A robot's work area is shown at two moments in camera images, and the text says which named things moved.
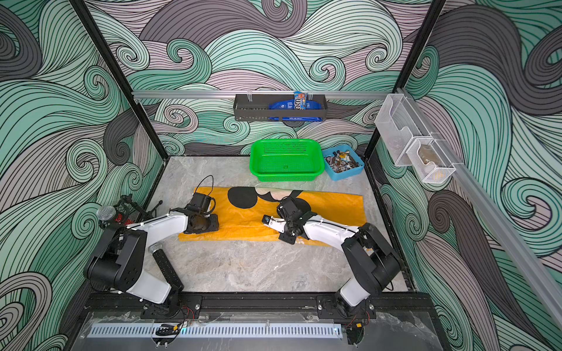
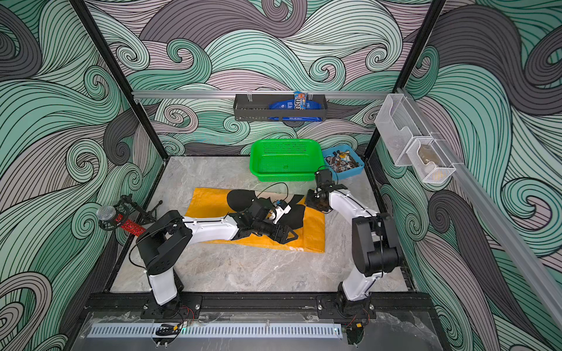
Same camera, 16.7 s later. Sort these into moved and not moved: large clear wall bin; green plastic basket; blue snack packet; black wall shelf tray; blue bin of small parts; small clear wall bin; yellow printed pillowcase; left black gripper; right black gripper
Moved: left black gripper; right black gripper; yellow printed pillowcase
Not moved: blue snack packet; blue bin of small parts; green plastic basket; black wall shelf tray; small clear wall bin; large clear wall bin
